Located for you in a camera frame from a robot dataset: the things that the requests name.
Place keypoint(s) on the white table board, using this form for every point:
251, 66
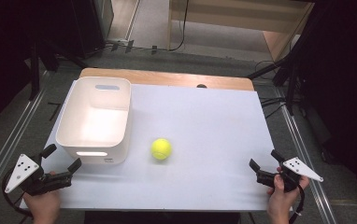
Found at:
214, 140

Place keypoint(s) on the black metal stand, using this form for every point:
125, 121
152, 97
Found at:
290, 77
35, 71

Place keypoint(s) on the person's left hand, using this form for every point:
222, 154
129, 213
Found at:
42, 207

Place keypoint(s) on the dark table grommet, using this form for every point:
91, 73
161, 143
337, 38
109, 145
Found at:
201, 86

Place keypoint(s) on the light wooden shelf unit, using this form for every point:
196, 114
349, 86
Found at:
229, 14

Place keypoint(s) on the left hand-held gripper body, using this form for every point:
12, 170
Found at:
33, 182

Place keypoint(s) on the dark curtain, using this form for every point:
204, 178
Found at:
348, 77
2, 46

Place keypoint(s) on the wooden table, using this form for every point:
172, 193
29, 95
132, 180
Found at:
167, 77

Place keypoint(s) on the white power strip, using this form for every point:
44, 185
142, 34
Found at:
119, 40

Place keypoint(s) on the black cabinet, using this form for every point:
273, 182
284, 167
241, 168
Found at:
89, 25

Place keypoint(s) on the white plastic bin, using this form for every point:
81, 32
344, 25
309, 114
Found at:
95, 124

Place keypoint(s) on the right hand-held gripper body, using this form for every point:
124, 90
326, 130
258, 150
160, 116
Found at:
292, 174

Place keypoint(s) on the metal floor rail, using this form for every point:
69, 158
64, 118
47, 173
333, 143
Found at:
307, 161
11, 137

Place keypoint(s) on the person's right hand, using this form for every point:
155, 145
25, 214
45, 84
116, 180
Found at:
281, 202

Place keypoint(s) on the yellow tennis ball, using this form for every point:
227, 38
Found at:
161, 149

